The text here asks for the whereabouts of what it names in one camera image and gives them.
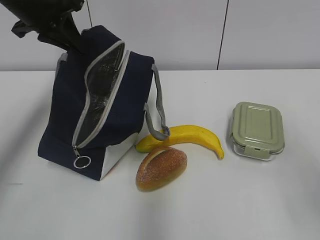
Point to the yellow banana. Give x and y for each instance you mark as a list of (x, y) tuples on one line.
[(183, 134)]

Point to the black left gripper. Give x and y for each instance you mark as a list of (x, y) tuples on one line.
[(51, 19)]

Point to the brown bread loaf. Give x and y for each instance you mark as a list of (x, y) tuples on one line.
[(160, 167)]

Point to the green lidded glass container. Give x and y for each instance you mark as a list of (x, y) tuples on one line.
[(256, 131)]

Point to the navy insulated lunch bag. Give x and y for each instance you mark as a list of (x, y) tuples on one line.
[(100, 101)]

